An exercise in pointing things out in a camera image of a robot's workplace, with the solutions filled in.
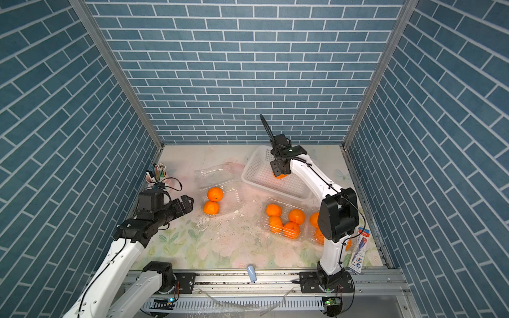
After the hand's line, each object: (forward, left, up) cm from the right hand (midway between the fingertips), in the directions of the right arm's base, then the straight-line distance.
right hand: (283, 167), depth 91 cm
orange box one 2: (-17, +3, -9) cm, 20 cm away
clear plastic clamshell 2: (-19, -1, -13) cm, 23 cm away
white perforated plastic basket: (+8, +13, -14) cm, 21 cm away
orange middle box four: (-26, -5, -9) cm, 28 cm away
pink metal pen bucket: (-6, +59, -3) cm, 60 cm away
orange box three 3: (-27, -16, -11) cm, 33 cm away
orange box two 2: (-19, -7, -11) cm, 23 cm away
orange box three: (-19, +31, -9) cm, 37 cm away
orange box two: (-8, +1, +3) cm, 9 cm away
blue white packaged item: (-33, -31, -16) cm, 48 cm away
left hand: (-22, +37, 0) cm, 43 cm away
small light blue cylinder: (-41, +10, -13) cm, 44 cm away
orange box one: (-11, +32, -10) cm, 35 cm away
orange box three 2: (-24, +2, -9) cm, 26 cm away
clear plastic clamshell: (+3, +29, -15) cm, 33 cm away
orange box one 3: (-19, -15, -11) cm, 26 cm away
